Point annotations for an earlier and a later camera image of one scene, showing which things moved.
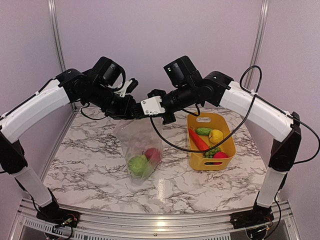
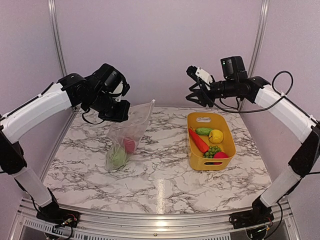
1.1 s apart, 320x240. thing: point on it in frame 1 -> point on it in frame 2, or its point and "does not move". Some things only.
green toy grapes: x=210 y=154 does not move
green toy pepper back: x=138 y=165 -> x=118 y=158
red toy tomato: x=153 y=153 -> x=129 y=145
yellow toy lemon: x=216 y=136 does not move
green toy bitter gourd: x=203 y=131 does not move
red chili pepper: x=200 y=143 does not move
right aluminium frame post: x=264 y=11 does not move
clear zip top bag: x=142 y=140 -> x=124 y=136
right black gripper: x=168 y=119 -> x=202 y=101
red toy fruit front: x=220 y=155 does not move
